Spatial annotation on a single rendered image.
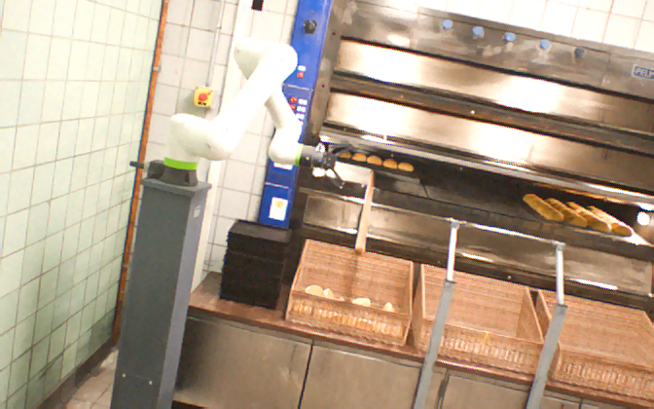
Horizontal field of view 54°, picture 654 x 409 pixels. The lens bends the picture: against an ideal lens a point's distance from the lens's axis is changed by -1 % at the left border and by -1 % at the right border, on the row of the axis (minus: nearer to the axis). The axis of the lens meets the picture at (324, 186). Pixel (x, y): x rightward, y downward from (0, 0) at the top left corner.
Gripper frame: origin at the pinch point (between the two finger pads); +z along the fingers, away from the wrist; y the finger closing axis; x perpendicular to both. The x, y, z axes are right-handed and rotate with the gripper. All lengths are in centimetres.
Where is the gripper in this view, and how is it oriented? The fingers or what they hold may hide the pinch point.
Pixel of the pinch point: (361, 167)
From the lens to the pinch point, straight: 272.7
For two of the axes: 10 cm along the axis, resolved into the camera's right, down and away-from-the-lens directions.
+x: -0.9, 1.6, -9.8
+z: 9.8, 2.1, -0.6
